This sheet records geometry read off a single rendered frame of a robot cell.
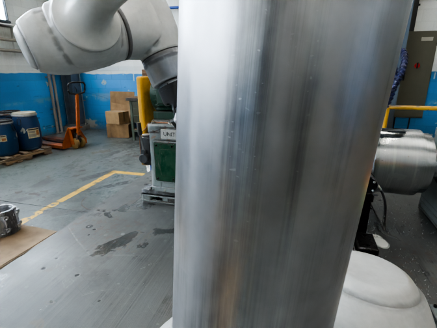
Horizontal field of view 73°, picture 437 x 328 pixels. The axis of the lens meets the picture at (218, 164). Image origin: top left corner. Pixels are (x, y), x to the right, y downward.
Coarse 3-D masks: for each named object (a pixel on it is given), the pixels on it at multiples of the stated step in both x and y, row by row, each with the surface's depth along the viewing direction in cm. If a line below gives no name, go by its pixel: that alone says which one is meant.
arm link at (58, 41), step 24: (72, 0) 41; (96, 0) 39; (120, 0) 40; (24, 24) 44; (48, 24) 44; (72, 24) 43; (96, 24) 43; (120, 24) 49; (24, 48) 44; (48, 48) 45; (72, 48) 46; (96, 48) 46; (120, 48) 52; (48, 72) 48; (72, 72) 50
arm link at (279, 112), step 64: (192, 0) 11; (256, 0) 10; (320, 0) 9; (384, 0) 10; (192, 64) 12; (256, 64) 10; (320, 64) 10; (384, 64) 11; (192, 128) 12; (256, 128) 11; (320, 128) 10; (192, 192) 13; (256, 192) 11; (320, 192) 11; (192, 256) 14; (256, 256) 12; (320, 256) 13; (192, 320) 15; (256, 320) 13; (320, 320) 14
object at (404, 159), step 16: (384, 128) 111; (384, 144) 104; (400, 144) 103; (416, 144) 102; (432, 144) 102; (384, 160) 103; (400, 160) 102; (416, 160) 101; (432, 160) 101; (384, 176) 105; (400, 176) 103; (416, 176) 102; (432, 176) 102; (384, 192) 112; (400, 192) 109; (416, 192) 106
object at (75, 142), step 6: (84, 84) 530; (84, 90) 533; (78, 96) 524; (78, 102) 527; (78, 108) 531; (78, 114) 534; (78, 120) 538; (78, 126) 541; (66, 132) 538; (72, 132) 549; (78, 132) 543; (42, 138) 612; (48, 138) 603; (54, 138) 599; (60, 138) 599; (66, 138) 539; (72, 138) 542; (78, 138) 548; (84, 138) 575; (42, 144) 557; (48, 144) 550; (54, 144) 545; (60, 144) 545; (66, 144) 541; (72, 144) 550; (78, 144) 544; (84, 144) 557
